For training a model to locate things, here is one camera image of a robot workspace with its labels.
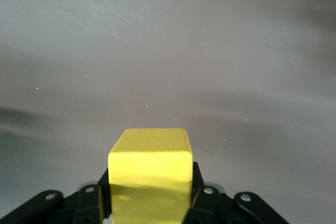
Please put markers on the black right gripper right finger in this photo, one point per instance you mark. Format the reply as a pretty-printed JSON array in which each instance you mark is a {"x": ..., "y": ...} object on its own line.
[{"x": 223, "y": 208}]

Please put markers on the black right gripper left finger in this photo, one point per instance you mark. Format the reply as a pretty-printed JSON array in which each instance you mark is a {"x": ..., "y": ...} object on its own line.
[{"x": 65, "y": 208}]

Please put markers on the yellow cube block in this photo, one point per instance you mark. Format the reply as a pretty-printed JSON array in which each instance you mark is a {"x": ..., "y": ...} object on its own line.
[{"x": 149, "y": 171}]

